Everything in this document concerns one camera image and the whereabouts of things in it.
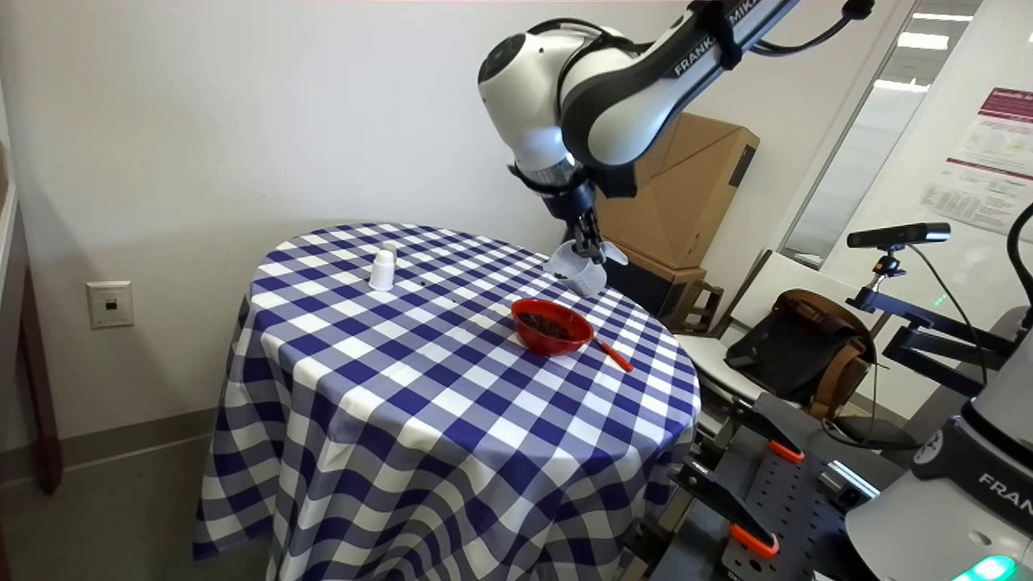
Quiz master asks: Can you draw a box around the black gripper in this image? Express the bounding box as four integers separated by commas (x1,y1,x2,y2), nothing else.
553,183,608,261

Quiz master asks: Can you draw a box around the grey Franka robot base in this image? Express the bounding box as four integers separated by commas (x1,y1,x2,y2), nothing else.
842,203,1033,581

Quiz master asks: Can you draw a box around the red plastic bowl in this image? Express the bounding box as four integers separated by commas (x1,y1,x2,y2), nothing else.
508,295,598,360

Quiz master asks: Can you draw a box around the white shaker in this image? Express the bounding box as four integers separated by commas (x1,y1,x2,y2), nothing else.
364,248,396,300

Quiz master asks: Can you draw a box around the blue white checked tablecloth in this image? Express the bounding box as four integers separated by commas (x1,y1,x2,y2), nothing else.
191,219,705,581

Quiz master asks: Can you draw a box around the black perforated mounting board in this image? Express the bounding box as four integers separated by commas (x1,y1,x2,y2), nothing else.
642,399,917,581

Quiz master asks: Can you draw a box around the metal spoon orange handle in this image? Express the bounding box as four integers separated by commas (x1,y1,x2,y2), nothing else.
595,337,637,375

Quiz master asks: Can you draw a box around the cardboard box with handle slot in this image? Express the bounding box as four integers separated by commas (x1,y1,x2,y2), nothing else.
595,111,763,278

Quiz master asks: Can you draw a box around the orange handled clamp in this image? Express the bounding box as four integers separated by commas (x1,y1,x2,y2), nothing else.
764,437,808,470
725,520,784,566

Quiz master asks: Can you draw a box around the black camera on stand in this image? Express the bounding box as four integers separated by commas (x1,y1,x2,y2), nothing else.
842,219,956,316

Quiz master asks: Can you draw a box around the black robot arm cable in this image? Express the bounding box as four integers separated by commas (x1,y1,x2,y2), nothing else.
739,0,881,57

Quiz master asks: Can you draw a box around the blue metal bracket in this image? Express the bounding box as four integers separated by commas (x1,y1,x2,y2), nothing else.
851,289,1015,399

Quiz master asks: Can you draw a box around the white wall notice sheet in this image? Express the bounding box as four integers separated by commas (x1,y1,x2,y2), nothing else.
917,84,1033,236

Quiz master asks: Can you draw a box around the white wall outlet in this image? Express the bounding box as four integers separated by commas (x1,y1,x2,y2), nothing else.
84,278,134,333

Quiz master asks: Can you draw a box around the dark wooden door frame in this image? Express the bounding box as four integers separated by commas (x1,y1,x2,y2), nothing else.
0,139,64,499

